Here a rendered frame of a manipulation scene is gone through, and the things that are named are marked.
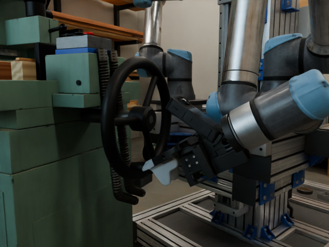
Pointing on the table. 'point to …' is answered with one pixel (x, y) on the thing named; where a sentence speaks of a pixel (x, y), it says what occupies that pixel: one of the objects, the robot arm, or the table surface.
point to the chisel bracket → (31, 31)
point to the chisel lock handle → (58, 28)
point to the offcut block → (23, 70)
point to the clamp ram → (39, 47)
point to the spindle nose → (35, 8)
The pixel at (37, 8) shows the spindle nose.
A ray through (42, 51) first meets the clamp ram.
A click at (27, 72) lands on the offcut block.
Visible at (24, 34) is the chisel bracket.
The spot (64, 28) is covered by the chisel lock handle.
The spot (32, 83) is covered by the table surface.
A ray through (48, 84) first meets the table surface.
